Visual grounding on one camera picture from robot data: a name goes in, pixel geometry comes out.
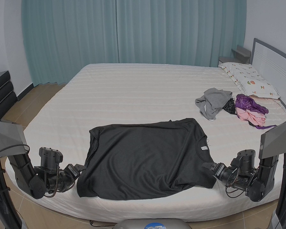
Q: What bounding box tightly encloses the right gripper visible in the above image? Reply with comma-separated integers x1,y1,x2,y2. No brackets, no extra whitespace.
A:
211,162,230,180

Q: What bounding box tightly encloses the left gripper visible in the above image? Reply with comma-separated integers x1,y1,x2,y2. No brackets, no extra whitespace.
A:
66,163,87,179

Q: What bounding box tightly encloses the black T-shirt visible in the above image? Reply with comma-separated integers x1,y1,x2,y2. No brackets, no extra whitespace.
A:
76,118,217,200

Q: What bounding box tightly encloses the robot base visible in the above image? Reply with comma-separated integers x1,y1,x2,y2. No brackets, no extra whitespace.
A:
112,219,191,229

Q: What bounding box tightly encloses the pile of clothes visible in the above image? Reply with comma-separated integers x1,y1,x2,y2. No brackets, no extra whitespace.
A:
223,94,278,130

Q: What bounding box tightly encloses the bed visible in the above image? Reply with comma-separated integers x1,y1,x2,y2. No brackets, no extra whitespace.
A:
5,38,286,224

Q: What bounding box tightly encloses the grey garment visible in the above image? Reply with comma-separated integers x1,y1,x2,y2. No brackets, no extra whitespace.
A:
195,88,233,121

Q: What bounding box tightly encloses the white printed pillow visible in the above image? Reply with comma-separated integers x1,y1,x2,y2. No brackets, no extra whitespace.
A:
218,62,280,100

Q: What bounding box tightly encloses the black chest of drawers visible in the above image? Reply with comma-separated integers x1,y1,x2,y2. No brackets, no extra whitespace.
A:
0,71,17,121

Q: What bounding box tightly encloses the grey bedside table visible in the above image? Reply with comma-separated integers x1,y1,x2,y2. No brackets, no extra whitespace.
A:
219,45,252,67

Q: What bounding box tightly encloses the blue-green curtain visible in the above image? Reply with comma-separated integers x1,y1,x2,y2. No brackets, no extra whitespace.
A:
21,0,118,86
116,0,247,67

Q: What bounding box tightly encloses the black cable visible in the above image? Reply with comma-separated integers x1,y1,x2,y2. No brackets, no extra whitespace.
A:
0,144,30,158

